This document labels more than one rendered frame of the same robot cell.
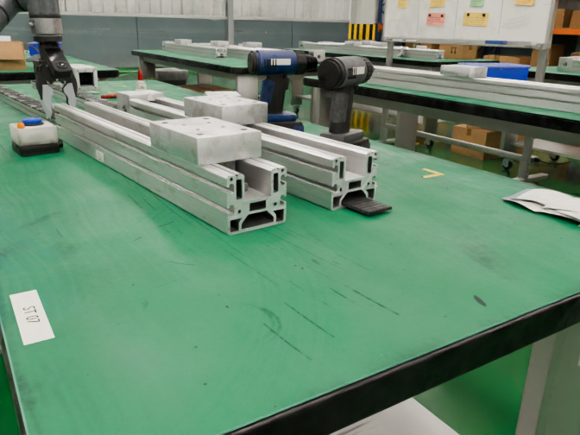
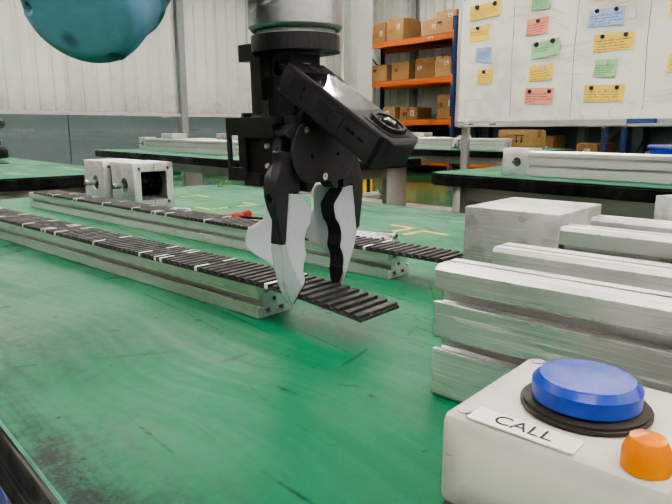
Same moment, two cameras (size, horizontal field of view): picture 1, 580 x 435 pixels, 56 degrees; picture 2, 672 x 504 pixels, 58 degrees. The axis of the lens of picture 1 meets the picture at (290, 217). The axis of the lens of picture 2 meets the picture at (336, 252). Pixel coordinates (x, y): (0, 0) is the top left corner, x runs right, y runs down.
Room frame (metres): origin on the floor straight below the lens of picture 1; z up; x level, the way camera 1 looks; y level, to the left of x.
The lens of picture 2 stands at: (0.98, 0.70, 0.95)
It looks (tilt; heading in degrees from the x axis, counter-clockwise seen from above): 12 degrees down; 350
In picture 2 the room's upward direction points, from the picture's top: straight up
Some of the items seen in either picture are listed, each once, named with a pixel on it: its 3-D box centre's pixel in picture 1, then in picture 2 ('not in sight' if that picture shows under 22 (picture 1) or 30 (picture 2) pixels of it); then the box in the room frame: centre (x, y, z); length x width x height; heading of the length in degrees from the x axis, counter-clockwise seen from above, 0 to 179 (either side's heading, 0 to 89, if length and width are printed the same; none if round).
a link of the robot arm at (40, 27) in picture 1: (45, 28); (292, 9); (1.49, 0.65, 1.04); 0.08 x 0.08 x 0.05
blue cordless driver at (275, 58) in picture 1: (287, 95); not in sight; (1.38, 0.01, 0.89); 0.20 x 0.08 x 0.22; 110
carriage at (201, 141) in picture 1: (204, 147); not in sight; (0.85, 0.14, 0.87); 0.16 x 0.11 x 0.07; 38
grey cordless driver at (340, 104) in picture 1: (350, 109); not in sight; (1.17, -0.12, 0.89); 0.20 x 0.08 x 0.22; 146
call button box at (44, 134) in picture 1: (38, 136); (586, 465); (1.19, 0.56, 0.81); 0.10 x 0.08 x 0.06; 128
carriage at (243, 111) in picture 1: (224, 116); not in sight; (1.16, 0.14, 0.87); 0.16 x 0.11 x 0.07; 38
